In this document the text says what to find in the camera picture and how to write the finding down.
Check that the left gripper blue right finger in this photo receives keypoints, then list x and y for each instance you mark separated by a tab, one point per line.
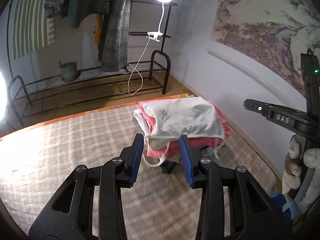
233	204

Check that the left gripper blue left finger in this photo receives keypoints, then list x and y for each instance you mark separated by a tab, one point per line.
88	203

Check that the cream white camisole top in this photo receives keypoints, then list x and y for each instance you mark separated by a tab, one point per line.
185	119

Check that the stack of folded clothes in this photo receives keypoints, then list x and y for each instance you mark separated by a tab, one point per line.
167	157

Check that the black metal clothes rack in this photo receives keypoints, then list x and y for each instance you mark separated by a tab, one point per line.
35	85

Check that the plush toy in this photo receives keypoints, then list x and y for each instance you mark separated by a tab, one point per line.
291	179

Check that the beige plaid bed blanket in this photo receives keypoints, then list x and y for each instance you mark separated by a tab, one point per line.
36	160

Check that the pink folded garment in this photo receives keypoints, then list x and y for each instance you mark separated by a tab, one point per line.
222	127

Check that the green potted plant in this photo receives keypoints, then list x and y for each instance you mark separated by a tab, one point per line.
69	70

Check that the green striped white towel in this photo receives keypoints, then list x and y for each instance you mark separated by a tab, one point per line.
31	29

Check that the dark green hanging shirt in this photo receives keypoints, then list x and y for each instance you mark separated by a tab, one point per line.
76	11

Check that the grey checked hanging coat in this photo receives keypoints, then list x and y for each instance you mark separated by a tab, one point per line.
115	35

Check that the landscape wall painting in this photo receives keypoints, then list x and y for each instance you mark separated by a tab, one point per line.
272	32

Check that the ring light on stand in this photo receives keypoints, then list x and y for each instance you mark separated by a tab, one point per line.
3	97

